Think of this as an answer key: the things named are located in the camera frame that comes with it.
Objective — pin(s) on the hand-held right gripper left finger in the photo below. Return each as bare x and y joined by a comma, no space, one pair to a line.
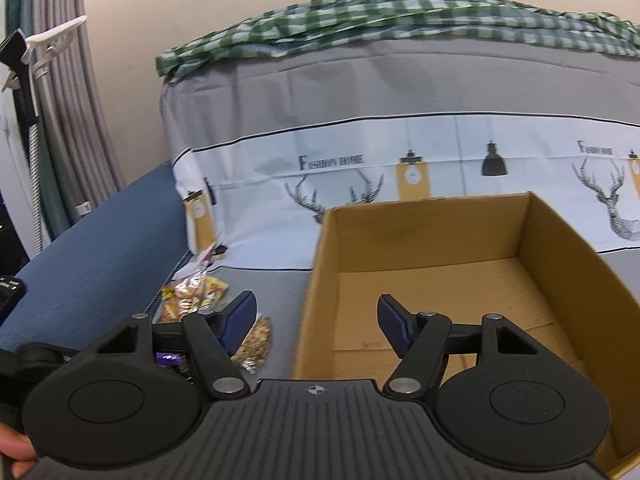
239,321

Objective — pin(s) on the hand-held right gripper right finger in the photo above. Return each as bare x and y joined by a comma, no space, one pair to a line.
392,324

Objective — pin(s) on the brown cardboard box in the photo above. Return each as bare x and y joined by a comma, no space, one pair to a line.
450,300

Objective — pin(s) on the person's left hand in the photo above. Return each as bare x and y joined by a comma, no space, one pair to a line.
15,445

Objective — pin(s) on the clear packet of nuts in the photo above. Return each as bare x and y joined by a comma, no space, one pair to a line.
256,342

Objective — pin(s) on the yellow snack packet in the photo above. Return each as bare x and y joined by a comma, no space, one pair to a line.
216,290

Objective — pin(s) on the clear bag of round cookies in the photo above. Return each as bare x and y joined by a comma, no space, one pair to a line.
181,296

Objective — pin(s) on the black device with display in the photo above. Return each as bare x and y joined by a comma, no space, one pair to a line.
7,295

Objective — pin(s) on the purple snack packet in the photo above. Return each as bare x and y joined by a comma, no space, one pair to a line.
169,358

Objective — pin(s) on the dark metal zipper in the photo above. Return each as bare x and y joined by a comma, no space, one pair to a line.
167,280

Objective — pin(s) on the grey fabric storage bag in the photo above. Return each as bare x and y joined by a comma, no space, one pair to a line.
350,85

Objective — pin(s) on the grey curtain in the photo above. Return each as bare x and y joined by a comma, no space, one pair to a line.
75,85

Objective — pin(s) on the green checked blanket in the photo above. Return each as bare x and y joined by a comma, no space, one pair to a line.
380,15

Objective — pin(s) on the white clamp holder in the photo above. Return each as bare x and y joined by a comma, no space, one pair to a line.
52,40

